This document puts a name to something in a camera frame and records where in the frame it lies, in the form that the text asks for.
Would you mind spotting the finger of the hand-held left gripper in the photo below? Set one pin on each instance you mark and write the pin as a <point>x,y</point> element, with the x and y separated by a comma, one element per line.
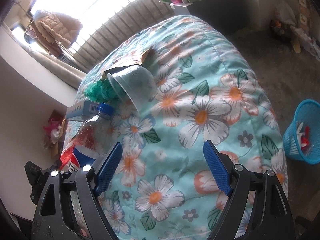
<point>56,167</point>

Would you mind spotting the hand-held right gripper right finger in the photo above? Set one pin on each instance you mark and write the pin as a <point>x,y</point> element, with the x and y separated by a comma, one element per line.
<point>217,170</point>

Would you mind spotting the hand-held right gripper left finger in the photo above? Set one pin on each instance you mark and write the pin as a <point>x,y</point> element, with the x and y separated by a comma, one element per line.
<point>108,167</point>

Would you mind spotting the plastic bottle with blue label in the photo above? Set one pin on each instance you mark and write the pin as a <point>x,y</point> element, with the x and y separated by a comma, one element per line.
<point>92,135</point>

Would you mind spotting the blue and white carton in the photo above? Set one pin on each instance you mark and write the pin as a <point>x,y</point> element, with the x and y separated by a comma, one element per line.
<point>77,110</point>

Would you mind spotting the blue plastic basket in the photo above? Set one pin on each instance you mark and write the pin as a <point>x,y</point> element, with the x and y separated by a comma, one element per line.
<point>291,142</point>

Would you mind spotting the clear printed plastic bag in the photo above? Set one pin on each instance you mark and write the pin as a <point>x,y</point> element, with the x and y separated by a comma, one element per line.
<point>303,136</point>

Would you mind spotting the pink plastic bag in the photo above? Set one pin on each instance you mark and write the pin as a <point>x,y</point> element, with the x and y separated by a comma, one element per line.
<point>51,130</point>

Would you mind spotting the green plastic bag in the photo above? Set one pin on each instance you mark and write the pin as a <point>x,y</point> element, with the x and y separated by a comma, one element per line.
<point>97,92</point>

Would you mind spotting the clear plastic cup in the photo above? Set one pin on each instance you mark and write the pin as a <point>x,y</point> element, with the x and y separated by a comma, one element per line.
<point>135,85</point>

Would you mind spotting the floral quilted blanket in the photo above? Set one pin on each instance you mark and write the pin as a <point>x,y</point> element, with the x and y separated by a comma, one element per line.
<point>200,80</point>

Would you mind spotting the beige curtain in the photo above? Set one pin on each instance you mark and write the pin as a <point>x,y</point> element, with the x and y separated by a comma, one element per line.
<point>50,65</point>

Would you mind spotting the brown paper scrap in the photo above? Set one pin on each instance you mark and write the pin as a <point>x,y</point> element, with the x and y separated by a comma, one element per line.
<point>148,55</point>

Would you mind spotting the beige puffer jacket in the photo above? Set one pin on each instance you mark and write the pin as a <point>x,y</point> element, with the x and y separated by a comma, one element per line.
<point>55,27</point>

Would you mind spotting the window railing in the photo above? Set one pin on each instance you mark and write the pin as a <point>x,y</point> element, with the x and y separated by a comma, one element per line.
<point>120,27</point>

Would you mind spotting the wooden board piece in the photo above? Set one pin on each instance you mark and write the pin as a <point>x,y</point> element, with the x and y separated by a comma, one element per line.
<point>296,45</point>

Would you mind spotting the dark snack bag pile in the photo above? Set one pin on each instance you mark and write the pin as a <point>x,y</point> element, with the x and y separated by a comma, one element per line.
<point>281,30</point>

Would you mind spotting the grey cabinet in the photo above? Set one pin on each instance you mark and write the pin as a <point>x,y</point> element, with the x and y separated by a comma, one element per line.
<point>220,12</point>

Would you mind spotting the flat printed box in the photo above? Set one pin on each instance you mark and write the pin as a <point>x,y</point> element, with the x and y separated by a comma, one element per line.
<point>308,41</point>

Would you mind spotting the crumpled white plastic bag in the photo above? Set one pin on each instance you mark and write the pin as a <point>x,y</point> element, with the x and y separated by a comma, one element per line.
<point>285,12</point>

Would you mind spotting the tall patterned box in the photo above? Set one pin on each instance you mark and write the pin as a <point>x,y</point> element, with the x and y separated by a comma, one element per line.
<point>303,7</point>

